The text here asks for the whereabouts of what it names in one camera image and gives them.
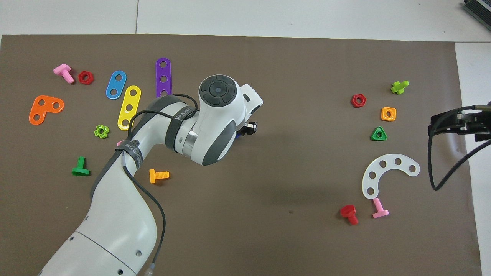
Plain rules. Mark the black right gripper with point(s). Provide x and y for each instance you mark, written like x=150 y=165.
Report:
x=479 y=122

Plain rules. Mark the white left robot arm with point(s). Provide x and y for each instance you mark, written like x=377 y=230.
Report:
x=122 y=214

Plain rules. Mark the lime cross-head plastic screw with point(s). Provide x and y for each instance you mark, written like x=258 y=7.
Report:
x=399 y=88

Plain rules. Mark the orange square plastic nut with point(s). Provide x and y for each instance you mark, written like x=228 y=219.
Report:
x=383 y=118

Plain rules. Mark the green triangle plastic nut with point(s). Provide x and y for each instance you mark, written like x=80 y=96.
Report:
x=374 y=138

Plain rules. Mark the red hex plastic nut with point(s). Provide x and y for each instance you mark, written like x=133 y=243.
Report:
x=91 y=78
x=363 y=102

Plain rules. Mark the orange plastic screw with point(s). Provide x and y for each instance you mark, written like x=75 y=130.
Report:
x=152 y=176

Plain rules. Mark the pink plastic screw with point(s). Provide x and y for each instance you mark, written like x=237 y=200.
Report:
x=63 y=71
x=379 y=211

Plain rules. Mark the red hex-head plastic screw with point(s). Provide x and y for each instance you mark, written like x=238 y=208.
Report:
x=349 y=212

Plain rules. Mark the lime cross plastic nut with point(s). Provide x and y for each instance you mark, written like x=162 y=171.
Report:
x=106 y=131

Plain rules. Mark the green plastic screw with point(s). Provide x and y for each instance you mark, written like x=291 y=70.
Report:
x=80 y=170

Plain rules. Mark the white curved five-hole plate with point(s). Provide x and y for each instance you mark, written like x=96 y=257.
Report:
x=390 y=161

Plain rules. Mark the brown table mat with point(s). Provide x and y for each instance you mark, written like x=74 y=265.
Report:
x=307 y=69

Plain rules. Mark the purple four-hole strip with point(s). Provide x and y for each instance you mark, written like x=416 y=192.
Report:
x=163 y=86

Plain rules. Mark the black ribbed device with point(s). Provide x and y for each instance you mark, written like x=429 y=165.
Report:
x=479 y=8

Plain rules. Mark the yellow three-hole strip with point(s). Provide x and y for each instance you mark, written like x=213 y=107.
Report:
x=131 y=100

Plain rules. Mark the blue two-hole strip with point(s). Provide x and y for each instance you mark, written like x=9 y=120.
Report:
x=116 y=85

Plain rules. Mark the orange three-hole corner plate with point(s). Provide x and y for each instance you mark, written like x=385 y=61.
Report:
x=42 y=109

